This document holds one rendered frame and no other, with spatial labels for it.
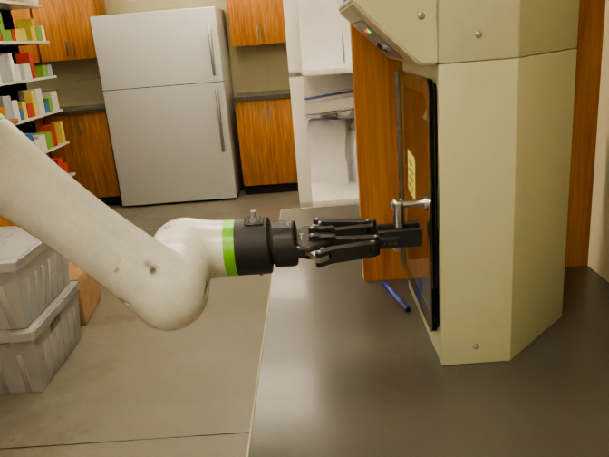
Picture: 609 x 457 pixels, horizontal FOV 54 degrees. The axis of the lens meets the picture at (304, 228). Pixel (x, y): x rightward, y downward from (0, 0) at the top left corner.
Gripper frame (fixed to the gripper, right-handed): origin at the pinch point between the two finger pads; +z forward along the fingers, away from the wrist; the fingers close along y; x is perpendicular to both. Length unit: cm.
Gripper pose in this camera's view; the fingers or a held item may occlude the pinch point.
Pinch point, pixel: (399, 235)
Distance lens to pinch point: 97.8
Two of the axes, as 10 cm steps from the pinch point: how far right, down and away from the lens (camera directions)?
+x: 0.8, 8.9, 4.5
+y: -0.1, -4.5, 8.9
